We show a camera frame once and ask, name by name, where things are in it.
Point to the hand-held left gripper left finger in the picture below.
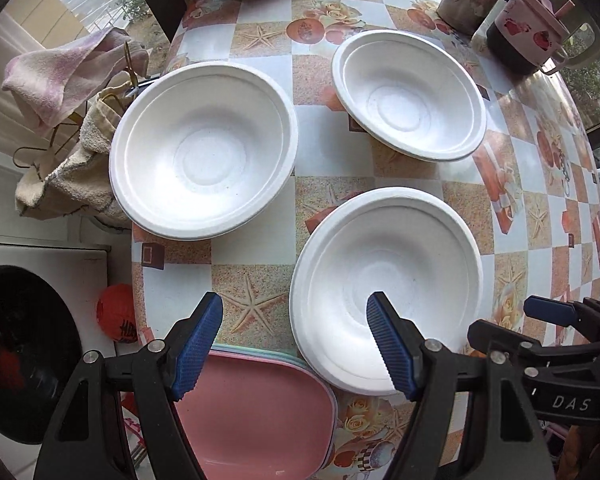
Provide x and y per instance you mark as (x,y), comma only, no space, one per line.
(200,345)

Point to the checkered printed tablecloth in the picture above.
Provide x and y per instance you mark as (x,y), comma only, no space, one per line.
(325,135)

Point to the green square plate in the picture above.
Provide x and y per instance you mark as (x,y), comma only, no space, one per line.
(250,347)

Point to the cream electric kettle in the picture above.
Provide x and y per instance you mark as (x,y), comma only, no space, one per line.
(587,45)

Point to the strawberry print mug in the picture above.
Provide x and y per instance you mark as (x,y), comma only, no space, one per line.
(522,35)

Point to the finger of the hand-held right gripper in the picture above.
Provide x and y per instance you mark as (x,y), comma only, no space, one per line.
(550,310)
(497,340)

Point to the white disposable bowl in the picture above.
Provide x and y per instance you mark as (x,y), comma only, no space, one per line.
(380,250)
(410,95)
(205,150)

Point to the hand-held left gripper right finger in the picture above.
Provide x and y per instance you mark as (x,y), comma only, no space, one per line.
(390,345)

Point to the gold drying rack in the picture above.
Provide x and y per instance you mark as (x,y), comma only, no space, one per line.
(129,67)

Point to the pink square plate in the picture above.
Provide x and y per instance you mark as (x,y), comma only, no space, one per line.
(260,420)

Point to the red paper lantern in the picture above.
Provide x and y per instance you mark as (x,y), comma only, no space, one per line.
(115,312)

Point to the pink towel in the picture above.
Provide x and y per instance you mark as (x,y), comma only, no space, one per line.
(60,75)

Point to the beige towel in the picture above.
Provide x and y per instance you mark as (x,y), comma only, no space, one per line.
(75,180)

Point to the white washing machine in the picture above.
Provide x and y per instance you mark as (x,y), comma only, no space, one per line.
(30,340)

